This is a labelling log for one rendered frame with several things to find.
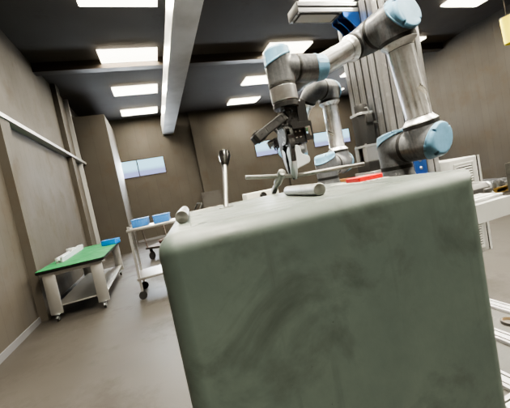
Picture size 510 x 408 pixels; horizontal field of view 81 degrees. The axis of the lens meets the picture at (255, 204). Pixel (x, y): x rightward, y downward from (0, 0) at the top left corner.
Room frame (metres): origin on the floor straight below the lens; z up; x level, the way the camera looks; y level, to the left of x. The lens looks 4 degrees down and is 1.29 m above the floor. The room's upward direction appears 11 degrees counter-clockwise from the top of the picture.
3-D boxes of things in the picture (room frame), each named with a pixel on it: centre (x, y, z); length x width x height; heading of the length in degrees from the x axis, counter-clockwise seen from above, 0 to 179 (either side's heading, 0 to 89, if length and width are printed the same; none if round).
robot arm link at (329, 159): (1.65, -0.43, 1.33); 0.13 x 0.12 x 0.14; 129
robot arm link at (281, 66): (0.85, -0.14, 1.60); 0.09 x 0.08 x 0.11; 113
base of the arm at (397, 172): (1.17, -0.58, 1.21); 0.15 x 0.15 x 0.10
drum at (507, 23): (6.45, -6.08, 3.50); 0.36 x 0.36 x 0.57
